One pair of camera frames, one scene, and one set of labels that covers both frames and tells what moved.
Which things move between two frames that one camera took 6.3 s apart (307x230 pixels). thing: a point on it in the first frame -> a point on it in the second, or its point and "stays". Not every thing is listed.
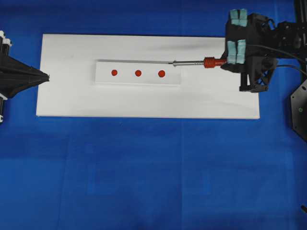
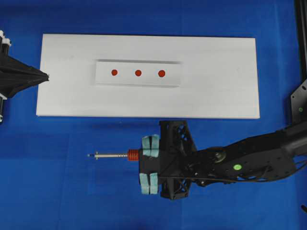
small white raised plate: x=111 y=73 stays
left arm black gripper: x=10 y=85 stays
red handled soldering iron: x=209 y=62 -> x=133 y=155
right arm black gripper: x=251 y=43 -> x=158 y=166
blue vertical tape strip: x=78 y=173 stays
